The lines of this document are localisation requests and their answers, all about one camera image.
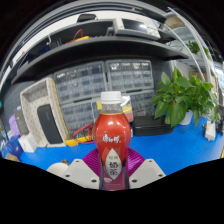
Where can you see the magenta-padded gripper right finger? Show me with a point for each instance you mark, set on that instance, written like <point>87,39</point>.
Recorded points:
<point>146,173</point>

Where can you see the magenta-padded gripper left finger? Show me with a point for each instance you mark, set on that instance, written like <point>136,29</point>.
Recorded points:
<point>81,174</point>

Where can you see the red drink bottle white cap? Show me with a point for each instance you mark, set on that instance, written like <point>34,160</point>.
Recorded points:
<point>111,133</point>

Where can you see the yellow multimeter with red leads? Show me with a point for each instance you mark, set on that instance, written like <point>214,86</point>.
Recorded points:
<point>78,140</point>

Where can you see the flat black box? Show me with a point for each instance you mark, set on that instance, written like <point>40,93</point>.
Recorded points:
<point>148,126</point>

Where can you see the small clear drawer cabinet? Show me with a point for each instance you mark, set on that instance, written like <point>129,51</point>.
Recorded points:
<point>141,103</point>
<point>78,116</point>

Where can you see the drawer cabinet with coloured labels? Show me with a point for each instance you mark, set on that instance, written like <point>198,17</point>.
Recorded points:
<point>127,108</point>

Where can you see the white plant pot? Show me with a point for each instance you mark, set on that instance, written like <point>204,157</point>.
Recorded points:
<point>186,118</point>

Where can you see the dark grey upright box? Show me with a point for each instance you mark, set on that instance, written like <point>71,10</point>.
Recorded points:
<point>21,120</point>

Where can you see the green leafy plant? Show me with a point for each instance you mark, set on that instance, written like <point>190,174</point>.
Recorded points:
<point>180,96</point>

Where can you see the white pegboard tray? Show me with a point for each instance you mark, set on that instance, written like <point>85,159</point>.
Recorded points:
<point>33,96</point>

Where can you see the wide clear drawer cabinet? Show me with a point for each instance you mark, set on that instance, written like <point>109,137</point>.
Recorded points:
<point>80,81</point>

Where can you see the white metal rack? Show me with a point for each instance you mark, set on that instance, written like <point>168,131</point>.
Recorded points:
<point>200,50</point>

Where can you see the black wall shelf unit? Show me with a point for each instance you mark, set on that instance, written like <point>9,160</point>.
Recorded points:
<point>100,50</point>

